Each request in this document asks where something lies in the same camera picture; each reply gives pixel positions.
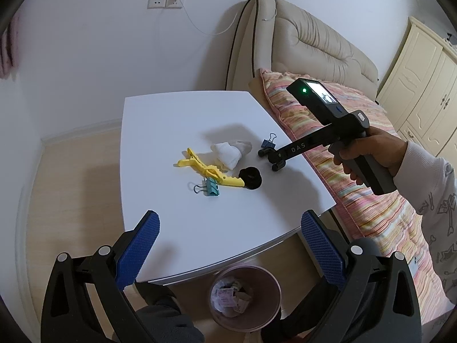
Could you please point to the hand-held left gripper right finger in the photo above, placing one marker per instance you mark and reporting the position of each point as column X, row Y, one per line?
column 323, row 246

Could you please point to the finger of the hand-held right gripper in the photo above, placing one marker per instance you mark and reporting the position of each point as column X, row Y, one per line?
column 263, row 153
column 277, row 166

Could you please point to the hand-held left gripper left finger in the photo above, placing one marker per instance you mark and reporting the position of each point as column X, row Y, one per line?
column 139, row 246

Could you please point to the blue binder clip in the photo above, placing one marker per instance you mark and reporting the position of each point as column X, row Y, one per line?
column 267, row 143

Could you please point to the black hair scrunchie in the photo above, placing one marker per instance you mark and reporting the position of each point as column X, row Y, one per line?
column 250, row 178

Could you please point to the white tissue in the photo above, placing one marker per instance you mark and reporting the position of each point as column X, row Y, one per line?
column 228, row 152

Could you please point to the yellow hair clip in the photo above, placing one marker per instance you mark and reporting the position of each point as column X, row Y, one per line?
column 210, row 169

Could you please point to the teal binder clip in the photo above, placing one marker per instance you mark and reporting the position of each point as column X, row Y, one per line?
column 211, row 187

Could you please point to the pink round waste bin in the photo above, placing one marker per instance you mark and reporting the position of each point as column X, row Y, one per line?
column 269, row 303

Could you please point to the person's right forearm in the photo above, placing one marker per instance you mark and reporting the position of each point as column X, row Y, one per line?
column 432, row 193

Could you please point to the person's right hand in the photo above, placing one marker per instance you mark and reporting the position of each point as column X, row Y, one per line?
column 387, row 150

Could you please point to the striped pink quilt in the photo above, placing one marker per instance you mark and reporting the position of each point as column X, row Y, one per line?
column 321, row 171

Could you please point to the beige padded headboard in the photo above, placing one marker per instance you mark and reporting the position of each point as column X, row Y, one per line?
column 307, row 43

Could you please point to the person's left leg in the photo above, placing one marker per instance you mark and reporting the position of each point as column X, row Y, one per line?
column 167, row 318

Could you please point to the cream wardrobe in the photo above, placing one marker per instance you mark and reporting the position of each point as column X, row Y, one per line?
column 417, row 89

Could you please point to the pink curtain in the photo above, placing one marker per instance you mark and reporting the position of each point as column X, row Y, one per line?
column 7, row 46

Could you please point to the white wall socket with plug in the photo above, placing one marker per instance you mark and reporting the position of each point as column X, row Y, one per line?
column 175, row 0

